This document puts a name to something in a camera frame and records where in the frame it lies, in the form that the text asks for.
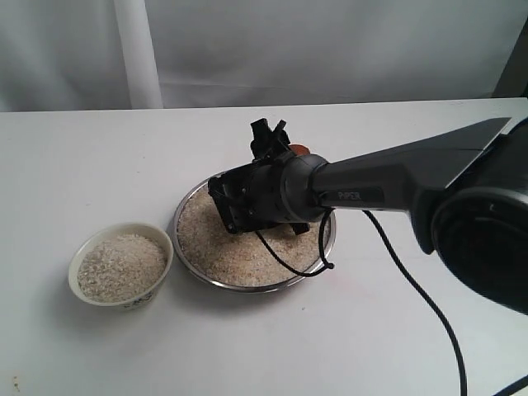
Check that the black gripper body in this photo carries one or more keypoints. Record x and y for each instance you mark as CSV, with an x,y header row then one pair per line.
x,y
249,198

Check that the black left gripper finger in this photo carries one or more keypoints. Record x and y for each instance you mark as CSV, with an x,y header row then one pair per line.
x,y
261,145

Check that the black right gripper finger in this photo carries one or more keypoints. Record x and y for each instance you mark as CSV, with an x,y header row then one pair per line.
x,y
280,142

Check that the brown wooden cup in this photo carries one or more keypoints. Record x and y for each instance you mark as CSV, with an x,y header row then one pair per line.
x,y
299,149

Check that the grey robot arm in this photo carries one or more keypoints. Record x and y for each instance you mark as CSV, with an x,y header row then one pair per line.
x,y
464,191

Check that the round metal rice tray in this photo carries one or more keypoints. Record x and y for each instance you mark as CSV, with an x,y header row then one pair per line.
x,y
239,263

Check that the white ceramic rice bowl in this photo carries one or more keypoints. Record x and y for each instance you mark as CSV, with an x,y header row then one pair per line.
x,y
121,267

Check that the white vertical pole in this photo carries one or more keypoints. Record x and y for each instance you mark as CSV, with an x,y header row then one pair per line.
x,y
138,54

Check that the white backdrop sheet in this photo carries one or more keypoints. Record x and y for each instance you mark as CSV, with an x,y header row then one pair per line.
x,y
67,55

